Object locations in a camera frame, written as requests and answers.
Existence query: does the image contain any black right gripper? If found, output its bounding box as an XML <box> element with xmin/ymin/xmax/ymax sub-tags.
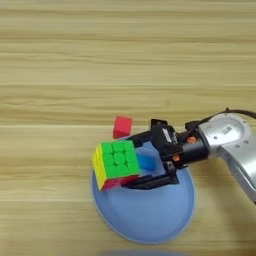
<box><xmin>120</xmin><ymin>129</ymin><xmax>215</xmax><ymax>191</ymax></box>

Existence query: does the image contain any blue rectangular block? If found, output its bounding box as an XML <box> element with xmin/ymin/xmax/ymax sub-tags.
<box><xmin>136</xmin><ymin>151</ymin><xmax>160</xmax><ymax>173</ymax></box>

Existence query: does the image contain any multicolour Rubik's cube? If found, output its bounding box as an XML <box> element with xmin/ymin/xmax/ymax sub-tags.
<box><xmin>91</xmin><ymin>139</ymin><xmax>142</xmax><ymax>192</ymax></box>

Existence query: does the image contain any red cube block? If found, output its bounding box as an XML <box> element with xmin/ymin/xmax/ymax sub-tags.
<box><xmin>112</xmin><ymin>115</ymin><xmax>134</xmax><ymax>140</ymax></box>

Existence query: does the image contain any light blue round plate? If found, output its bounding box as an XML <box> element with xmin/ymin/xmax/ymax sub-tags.
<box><xmin>90</xmin><ymin>134</ymin><xmax>197</xmax><ymax>245</ymax></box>

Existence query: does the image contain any black box with white label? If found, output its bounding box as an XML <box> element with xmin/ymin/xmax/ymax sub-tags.
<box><xmin>151</xmin><ymin>123</ymin><xmax>180</xmax><ymax>158</ymax></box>

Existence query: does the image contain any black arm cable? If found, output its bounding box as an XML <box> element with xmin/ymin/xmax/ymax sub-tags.
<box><xmin>224</xmin><ymin>106</ymin><xmax>256</xmax><ymax>121</ymax></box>

